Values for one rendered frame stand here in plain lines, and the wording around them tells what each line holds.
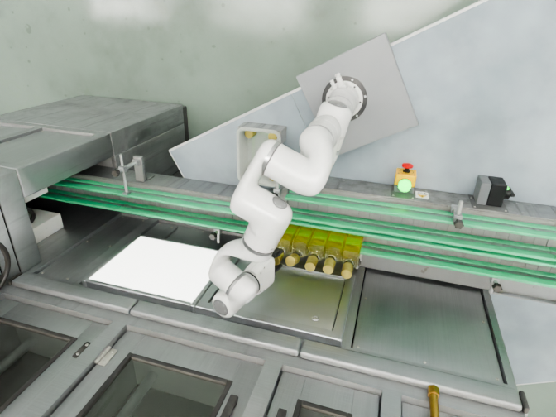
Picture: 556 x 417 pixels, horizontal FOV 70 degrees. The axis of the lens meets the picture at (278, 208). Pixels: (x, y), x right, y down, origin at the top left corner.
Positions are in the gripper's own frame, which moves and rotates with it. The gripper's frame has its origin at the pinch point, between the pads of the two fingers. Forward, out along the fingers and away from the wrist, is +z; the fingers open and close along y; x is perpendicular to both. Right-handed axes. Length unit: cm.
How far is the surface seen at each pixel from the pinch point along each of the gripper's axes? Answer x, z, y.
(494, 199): -56, 48, 19
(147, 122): 105, 43, 20
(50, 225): 101, -17, -11
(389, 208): -26.2, 29.6, 14.0
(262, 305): -0.9, -9.0, -12.5
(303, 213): 3.3, 23.9, 6.1
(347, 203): -12.8, 25.0, 14.0
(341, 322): -25.6, -2.8, -11.7
